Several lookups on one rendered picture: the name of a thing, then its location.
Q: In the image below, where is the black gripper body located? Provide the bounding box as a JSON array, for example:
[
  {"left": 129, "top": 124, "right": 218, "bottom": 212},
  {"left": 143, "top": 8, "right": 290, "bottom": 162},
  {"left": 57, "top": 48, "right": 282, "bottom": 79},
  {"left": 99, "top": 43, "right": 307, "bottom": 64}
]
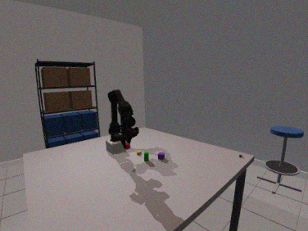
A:
[{"left": 112, "top": 124, "right": 129, "bottom": 141}]

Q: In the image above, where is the red block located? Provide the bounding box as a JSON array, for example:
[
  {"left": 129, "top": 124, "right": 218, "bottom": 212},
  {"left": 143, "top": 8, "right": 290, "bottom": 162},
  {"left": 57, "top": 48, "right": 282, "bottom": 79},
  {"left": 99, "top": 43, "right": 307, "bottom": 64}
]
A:
[{"left": 124, "top": 143, "right": 130, "bottom": 150}]

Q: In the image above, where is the purple cube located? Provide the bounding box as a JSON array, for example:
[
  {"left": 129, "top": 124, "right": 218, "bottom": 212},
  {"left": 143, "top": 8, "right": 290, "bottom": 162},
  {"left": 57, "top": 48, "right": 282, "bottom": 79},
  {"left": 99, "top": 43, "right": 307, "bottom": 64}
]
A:
[{"left": 158, "top": 152, "right": 165, "bottom": 160}]

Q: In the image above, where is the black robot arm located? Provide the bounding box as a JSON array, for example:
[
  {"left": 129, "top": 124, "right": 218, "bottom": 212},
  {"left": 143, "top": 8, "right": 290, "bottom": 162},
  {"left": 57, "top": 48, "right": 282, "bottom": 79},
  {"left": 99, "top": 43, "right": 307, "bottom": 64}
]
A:
[{"left": 108, "top": 89, "right": 139, "bottom": 143}]

